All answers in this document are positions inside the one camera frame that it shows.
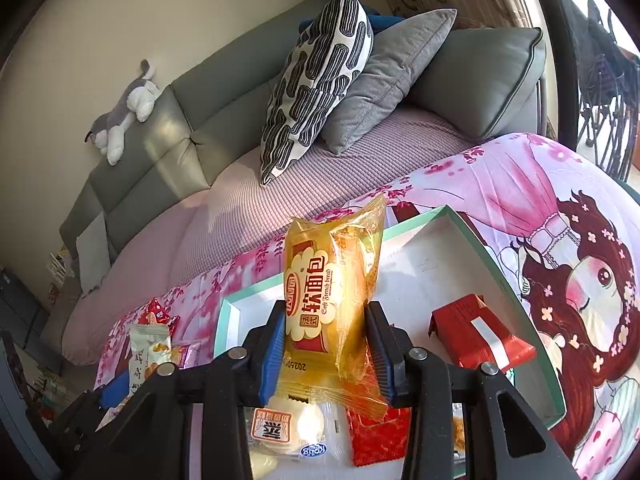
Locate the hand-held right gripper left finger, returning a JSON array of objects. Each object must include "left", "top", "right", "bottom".
[{"left": 80, "top": 300, "right": 287, "bottom": 480}]

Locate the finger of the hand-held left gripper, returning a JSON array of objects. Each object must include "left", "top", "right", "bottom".
[{"left": 101, "top": 372, "right": 132, "bottom": 410}]

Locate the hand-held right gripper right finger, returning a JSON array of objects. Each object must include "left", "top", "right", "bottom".
[{"left": 364, "top": 301, "right": 577, "bottom": 480}]

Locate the yellow bread packet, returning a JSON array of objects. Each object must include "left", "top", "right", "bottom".
[{"left": 277, "top": 192, "right": 391, "bottom": 422}]

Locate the white tray with teal rim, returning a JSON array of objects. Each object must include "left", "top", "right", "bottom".
[{"left": 214, "top": 205, "right": 568, "bottom": 431}]

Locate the large red patterned packet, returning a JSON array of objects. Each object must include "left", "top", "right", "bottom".
[{"left": 346, "top": 350, "right": 413, "bottom": 467}]

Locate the red snack packet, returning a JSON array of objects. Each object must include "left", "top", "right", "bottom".
[{"left": 137, "top": 297, "right": 181, "bottom": 337}]

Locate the meat floss bun packet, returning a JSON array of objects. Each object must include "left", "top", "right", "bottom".
[{"left": 450, "top": 402, "right": 469, "bottom": 461}]

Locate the dark cabinet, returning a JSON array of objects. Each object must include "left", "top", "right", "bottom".
[{"left": 0, "top": 267, "right": 51, "bottom": 357}]

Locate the white rack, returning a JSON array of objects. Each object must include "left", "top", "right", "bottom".
[{"left": 46, "top": 247, "right": 76, "bottom": 287}]

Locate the light grey pillow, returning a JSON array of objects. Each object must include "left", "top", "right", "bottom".
[{"left": 75, "top": 212, "right": 112, "bottom": 295}]

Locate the pink ribbed mat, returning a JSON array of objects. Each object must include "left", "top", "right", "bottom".
[{"left": 62, "top": 107, "right": 496, "bottom": 367}]

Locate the grey sofa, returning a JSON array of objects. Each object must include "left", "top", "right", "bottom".
[{"left": 40, "top": 0, "right": 548, "bottom": 366}]

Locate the pink printed blanket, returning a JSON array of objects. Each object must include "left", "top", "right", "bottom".
[{"left": 95, "top": 132, "right": 640, "bottom": 480}]

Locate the black and white patterned pillow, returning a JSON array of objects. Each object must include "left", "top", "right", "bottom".
[{"left": 259, "top": 0, "right": 375, "bottom": 187}]

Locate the grey fabric pillow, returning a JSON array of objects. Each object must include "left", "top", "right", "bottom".
[{"left": 320, "top": 8, "right": 458, "bottom": 156}]

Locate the grey and white plush dog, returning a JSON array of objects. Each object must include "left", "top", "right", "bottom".
[{"left": 85, "top": 58, "right": 162, "bottom": 166}]

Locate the grey-green leather cushion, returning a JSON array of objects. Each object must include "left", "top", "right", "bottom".
[{"left": 407, "top": 26, "right": 548, "bottom": 141}]

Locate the blue cloth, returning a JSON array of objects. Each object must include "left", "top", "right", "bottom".
[{"left": 299, "top": 5, "right": 406, "bottom": 34}]

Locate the black metal chair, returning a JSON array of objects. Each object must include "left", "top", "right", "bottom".
[{"left": 570, "top": 0, "right": 640, "bottom": 184}]

